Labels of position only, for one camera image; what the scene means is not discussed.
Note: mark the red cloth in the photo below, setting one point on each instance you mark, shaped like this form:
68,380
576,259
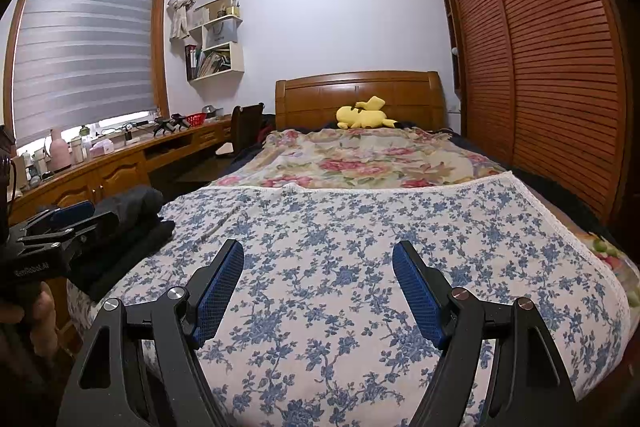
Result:
263,135

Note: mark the tied beige curtain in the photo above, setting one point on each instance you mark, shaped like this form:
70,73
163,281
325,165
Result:
181,7

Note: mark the pink flask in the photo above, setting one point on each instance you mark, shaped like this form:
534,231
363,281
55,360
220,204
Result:
60,152

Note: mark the grey window blind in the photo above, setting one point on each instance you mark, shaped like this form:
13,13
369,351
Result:
85,52

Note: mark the wooden desk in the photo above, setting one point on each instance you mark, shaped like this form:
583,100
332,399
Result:
115,177

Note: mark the row of books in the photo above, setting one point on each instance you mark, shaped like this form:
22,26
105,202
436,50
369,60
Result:
215,62

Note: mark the yellow plush toy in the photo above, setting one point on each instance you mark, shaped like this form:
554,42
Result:
360,117

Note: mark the black folded cloth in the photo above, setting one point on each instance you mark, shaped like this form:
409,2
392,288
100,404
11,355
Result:
135,252

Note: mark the white bottle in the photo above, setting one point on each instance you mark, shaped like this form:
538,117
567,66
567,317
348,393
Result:
76,151

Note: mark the blue floral bed sheet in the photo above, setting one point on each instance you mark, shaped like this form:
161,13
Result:
325,232

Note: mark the dark wooden chair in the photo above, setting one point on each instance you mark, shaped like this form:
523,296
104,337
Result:
245,127

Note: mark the person's left hand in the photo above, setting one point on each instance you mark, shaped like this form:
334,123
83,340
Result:
45,322

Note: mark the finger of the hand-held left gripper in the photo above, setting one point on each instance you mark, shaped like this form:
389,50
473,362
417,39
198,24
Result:
100,227
75,209

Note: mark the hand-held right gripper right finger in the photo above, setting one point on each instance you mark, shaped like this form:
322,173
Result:
420,292

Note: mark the wooden headboard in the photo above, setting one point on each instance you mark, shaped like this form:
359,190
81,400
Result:
310,102

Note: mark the black gadget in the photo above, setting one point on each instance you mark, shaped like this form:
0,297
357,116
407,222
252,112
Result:
170,124

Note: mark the red basket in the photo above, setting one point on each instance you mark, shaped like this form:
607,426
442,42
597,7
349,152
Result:
196,120

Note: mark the white wall shelf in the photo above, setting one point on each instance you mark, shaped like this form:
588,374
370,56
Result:
238,57

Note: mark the wooden window frame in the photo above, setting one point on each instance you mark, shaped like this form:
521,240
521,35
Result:
160,37

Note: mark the pink tissue box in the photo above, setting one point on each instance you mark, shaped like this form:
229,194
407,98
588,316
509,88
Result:
101,148

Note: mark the red floral blanket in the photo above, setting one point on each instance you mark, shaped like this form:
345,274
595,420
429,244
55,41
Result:
350,157

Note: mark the wooden louvred wardrobe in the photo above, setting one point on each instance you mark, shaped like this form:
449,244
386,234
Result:
550,57

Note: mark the white paper bag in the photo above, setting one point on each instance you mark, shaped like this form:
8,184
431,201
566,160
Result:
220,34

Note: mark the person's left forearm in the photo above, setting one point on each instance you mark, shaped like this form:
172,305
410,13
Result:
20,387

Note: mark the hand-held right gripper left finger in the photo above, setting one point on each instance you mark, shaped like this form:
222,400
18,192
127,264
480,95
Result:
217,292

